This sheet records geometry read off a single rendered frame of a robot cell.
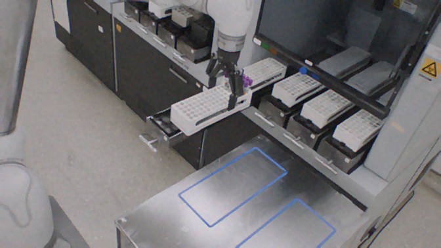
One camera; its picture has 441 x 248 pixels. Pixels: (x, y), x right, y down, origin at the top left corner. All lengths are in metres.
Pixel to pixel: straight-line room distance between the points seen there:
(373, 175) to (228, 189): 0.59
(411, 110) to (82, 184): 1.67
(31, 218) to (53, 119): 1.69
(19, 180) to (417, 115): 1.15
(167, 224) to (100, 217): 1.07
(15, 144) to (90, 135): 1.42
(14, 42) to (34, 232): 0.46
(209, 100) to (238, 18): 0.33
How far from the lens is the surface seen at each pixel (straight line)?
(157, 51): 2.11
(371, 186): 1.52
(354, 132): 1.49
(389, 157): 1.51
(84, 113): 2.74
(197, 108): 1.32
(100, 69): 2.81
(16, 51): 1.05
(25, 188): 1.05
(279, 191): 1.25
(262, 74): 1.65
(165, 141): 1.39
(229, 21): 1.19
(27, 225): 1.09
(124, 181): 2.30
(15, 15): 1.02
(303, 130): 1.54
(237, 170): 1.27
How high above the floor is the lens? 1.74
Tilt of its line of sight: 40 degrees down
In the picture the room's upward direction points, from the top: 10 degrees clockwise
